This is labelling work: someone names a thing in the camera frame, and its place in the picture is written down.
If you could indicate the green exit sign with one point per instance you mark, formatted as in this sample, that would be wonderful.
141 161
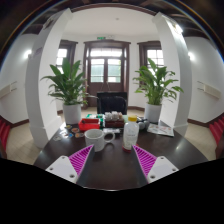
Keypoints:
100 38

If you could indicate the grey round object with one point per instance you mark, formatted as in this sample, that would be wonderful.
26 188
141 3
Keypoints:
143 124

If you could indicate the flat round red coaster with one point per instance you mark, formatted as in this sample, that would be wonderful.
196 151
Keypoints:
126 150

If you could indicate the printed magazine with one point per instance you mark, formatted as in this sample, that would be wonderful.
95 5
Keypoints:
160 130

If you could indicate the black chair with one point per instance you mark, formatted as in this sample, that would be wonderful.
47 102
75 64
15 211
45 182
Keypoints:
112 102

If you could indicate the potted plant in white pot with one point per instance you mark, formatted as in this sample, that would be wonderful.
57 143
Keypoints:
155 85
70 86

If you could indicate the white speckled mug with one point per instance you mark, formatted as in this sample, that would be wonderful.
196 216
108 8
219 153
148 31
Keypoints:
95 139

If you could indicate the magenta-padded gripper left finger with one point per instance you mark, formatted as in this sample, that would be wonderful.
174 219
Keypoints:
63 168

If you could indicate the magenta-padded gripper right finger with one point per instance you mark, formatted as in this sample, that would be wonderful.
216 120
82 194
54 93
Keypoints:
161 168

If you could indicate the small round printed sticker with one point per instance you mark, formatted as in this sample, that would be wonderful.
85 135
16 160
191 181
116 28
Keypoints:
68 126
79 135
75 130

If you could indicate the white wall heater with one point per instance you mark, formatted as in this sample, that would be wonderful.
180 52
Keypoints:
8 90
209 89

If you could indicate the red plastic box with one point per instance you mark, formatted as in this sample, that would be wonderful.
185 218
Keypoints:
88 125

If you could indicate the clear bottle with yellow cap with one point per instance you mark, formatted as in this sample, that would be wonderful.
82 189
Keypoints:
130 135

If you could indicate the green plastic box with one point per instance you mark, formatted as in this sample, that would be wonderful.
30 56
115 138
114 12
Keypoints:
95 116

